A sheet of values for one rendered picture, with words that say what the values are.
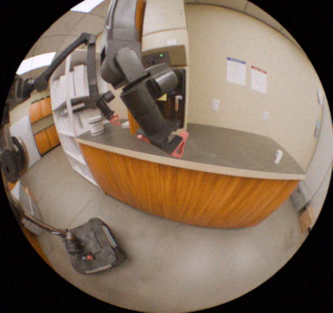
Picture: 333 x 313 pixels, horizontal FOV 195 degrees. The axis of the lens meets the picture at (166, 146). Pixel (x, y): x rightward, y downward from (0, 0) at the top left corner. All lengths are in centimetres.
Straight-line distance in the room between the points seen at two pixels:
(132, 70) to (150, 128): 12
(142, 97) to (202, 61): 102
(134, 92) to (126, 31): 11
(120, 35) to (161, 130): 20
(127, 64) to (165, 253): 126
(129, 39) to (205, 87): 97
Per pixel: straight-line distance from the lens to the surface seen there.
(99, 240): 112
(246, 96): 120
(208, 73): 112
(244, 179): 59
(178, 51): 63
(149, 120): 19
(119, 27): 21
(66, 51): 77
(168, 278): 123
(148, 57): 69
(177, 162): 44
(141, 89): 18
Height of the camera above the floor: 119
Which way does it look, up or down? 28 degrees down
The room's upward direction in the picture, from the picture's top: straight up
